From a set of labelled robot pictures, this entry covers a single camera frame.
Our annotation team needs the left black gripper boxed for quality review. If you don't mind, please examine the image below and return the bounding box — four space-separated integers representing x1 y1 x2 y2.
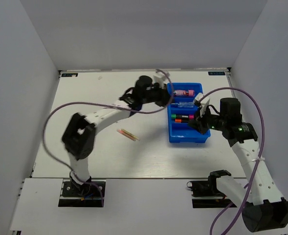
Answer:
141 82 175 107

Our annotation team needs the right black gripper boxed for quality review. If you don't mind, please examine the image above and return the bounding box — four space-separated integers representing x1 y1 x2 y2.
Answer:
187 105 226 135

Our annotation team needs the pink glue stick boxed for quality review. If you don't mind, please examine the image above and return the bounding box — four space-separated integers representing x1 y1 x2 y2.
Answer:
173 90 195 97

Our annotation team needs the green black highlighter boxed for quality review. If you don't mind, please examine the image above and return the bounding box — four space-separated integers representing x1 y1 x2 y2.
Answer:
171 114 183 119

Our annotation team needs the orange black highlighter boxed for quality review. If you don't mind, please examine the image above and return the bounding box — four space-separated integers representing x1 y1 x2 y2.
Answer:
175 118 190 123

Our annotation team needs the yellow slim pen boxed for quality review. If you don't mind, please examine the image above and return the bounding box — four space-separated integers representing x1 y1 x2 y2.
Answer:
121 129 140 141

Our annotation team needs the pink slim pen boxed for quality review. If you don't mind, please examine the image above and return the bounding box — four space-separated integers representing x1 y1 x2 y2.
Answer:
117 129 137 141

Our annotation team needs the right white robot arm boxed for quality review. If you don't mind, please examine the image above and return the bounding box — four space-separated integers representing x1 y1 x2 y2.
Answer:
188 94 288 233

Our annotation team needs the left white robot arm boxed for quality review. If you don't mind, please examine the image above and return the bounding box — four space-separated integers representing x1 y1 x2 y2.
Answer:
62 71 173 195

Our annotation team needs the blue compartment tray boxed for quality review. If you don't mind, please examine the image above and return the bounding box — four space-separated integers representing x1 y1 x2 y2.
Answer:
167 83 211 143

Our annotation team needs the right corner label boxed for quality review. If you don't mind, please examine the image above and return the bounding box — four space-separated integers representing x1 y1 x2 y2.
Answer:
208 71 225 76

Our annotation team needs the corner label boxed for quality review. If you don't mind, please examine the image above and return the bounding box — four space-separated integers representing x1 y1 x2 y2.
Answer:
208 71 225 76
61 73 78 77

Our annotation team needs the left corner label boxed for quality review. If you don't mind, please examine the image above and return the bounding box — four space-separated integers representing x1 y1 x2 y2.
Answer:
61 73 78 77

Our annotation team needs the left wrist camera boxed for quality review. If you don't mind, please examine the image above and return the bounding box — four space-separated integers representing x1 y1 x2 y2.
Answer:
153 72 170 90

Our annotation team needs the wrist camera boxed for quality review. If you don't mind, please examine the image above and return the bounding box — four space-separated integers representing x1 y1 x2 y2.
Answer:
193 93 210 117
153 72 170 90

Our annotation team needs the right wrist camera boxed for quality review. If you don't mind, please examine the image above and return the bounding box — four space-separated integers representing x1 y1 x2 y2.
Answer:
193 93 210 117

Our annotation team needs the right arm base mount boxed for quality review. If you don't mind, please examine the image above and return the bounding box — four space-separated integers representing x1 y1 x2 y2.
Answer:
186 181 231 209

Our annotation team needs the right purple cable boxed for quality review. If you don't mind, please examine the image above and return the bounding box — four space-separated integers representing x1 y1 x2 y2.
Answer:
198 87 266 235

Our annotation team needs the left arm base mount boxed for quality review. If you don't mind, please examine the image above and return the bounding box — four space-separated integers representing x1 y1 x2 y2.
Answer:
58 181 106 208

